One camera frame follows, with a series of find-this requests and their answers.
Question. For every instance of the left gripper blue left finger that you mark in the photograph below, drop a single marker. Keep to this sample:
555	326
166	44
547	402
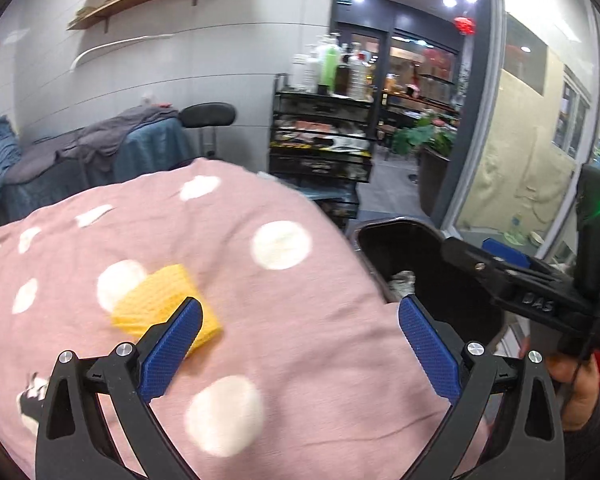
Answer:
163	348

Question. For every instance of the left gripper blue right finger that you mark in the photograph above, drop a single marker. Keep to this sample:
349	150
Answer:
435	358

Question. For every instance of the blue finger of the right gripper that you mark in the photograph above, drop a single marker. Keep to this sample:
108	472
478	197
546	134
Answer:
482	267
509	254

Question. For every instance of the yellow foam fruit net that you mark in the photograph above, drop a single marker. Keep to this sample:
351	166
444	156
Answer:
156	298

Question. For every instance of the small white paper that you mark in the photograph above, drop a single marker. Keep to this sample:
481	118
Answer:
402	284

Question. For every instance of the black trash bin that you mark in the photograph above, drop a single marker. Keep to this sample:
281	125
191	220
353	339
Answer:
388	247

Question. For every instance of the right hand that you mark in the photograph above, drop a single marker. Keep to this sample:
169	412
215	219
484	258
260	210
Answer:
582	380

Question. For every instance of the pink polka dot duvet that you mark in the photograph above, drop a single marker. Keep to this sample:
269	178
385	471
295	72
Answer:
300	370

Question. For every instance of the potted green plant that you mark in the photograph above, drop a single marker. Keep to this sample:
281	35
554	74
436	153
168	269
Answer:
432	141

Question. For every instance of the black drawer cart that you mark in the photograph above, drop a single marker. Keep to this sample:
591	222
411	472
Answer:
321	144

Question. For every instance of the blue massage bed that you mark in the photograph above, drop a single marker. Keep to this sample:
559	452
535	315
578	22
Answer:
141	140

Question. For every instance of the grey blanket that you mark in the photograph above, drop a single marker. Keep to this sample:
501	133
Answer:
94	144

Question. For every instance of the clear large bottle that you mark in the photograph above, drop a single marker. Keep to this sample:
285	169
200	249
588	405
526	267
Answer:
357	78

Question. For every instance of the dark brown bottle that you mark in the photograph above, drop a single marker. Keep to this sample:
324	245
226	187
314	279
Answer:
342	76

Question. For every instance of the green bottle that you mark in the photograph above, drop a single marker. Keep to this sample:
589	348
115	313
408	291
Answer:
330	62

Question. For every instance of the white bottle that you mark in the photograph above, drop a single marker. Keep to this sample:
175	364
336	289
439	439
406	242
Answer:
305	72

